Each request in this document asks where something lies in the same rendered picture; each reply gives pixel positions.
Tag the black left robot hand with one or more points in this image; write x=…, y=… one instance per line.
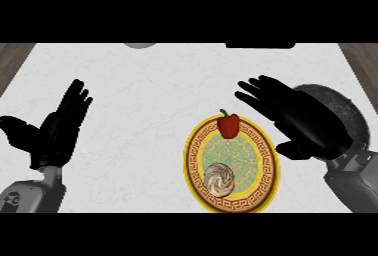
x=54, y=133

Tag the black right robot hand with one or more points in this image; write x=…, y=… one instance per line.
x=300, y=123

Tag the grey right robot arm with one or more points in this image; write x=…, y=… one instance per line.
x=355, y=181

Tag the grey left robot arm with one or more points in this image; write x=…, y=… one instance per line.
x=34, y=191

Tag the dark grey pan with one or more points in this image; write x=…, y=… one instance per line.
x=344, y=110

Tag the red bell pepper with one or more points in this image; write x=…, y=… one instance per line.
x=228, y=126

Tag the yellow-rimmed patterned plate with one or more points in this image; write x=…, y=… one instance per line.
x=231, y=165

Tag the beige swirled pastry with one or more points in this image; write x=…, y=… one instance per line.
x=219, y=180

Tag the grey rounded object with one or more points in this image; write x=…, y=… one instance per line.
x=141, y=45

